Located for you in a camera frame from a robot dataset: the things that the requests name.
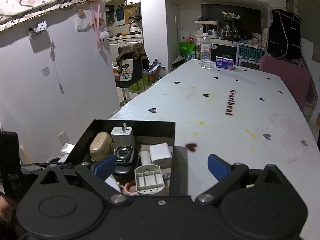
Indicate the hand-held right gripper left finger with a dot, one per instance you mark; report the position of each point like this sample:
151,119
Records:
105,168

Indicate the silver kettle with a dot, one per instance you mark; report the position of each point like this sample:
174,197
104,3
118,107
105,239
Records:
135,27

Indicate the white wall socket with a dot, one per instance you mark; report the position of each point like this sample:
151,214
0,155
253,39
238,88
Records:
63,137

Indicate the wooden cutting board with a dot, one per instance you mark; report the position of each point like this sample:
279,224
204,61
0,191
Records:
130,12

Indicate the colourful cardboard carton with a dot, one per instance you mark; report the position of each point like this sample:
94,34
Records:
152,76

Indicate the clear wall holder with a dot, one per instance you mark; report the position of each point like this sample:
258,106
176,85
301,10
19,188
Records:
38,30

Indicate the black smartwatch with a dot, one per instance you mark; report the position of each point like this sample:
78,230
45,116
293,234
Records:
123,154

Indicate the square wall hook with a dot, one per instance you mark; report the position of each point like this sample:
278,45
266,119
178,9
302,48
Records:
45,71

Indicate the pink chair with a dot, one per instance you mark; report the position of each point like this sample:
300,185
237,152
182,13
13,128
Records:
285,77

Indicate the black oval case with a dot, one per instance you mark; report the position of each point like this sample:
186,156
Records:
122,173

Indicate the grey plastic adapter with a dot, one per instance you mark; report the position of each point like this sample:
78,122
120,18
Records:
150,180

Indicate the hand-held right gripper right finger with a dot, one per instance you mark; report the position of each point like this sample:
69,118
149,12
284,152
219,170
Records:
218,168

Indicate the white charger cube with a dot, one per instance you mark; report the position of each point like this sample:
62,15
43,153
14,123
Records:
161,152
122,136

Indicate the white plush pompom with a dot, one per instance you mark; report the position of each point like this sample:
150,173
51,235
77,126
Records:
103,35

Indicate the black vest white trim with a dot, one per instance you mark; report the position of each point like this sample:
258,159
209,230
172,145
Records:
283,35

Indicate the clear water bottle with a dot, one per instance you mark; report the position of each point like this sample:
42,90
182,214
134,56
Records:
205,55

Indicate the blue tissue pack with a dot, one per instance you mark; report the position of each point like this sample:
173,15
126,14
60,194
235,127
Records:
225,63

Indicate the white storage rack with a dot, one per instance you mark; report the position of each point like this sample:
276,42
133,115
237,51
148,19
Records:
207,23

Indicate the Poizon sign box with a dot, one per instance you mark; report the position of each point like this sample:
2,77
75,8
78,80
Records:
250,53

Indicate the teal cutting board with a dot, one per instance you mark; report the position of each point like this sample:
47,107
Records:
119,14

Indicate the beige earbud case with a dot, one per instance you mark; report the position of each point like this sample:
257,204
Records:
100,143

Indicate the white round device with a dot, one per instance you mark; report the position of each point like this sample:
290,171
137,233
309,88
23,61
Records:
145,158

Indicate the black cardboard box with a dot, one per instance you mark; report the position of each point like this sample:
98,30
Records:
140,127

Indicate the green plastic bag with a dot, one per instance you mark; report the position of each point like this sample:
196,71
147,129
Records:
186,48

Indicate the cartoon tote bag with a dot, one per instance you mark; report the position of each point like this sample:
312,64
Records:
126,72

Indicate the black tiered stand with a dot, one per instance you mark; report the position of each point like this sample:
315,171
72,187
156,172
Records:
231,17

